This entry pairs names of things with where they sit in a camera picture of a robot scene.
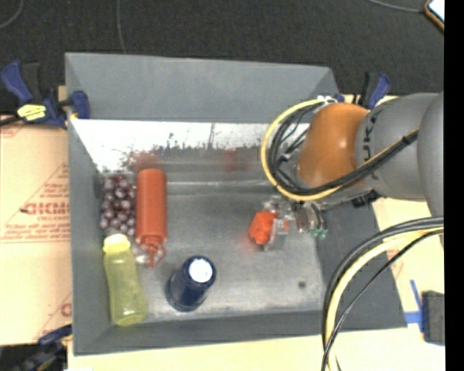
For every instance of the orange toy block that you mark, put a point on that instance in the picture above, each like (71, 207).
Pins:
(261, 227)

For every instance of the black cylinder on white bracket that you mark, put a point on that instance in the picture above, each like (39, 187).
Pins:
(365, 199)

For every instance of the red squeeze bottle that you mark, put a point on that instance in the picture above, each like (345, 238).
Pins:
(151, 203)

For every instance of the grey metal bin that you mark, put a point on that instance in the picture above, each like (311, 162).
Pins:
(232, 246)

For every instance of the yellow plastic bottle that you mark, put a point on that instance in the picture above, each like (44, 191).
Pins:
(123, 284)

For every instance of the dark red grape bunch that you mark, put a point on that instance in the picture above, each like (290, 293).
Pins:
(118, 203)

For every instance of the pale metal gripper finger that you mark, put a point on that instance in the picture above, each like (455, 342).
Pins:
(280, 237)
(279, 208)

